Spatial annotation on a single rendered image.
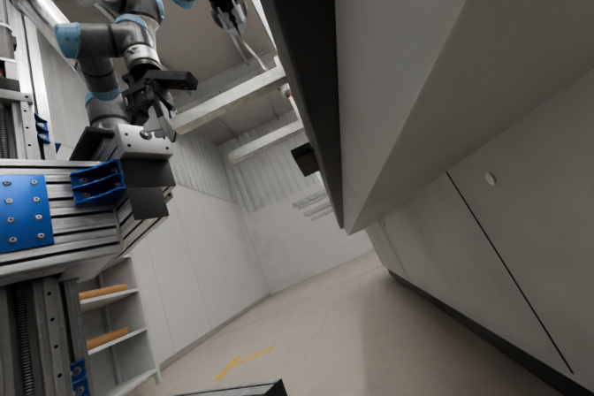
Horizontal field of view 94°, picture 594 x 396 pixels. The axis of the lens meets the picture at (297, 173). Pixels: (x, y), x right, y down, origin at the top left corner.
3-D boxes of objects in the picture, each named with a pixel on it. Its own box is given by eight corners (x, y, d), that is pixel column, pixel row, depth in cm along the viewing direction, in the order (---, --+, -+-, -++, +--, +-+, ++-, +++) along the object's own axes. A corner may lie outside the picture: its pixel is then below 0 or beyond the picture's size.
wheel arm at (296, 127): (231, 163, 83) (226, 151, 84) (235, 166, 86) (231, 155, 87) (364, 101, 81) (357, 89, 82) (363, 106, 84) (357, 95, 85)
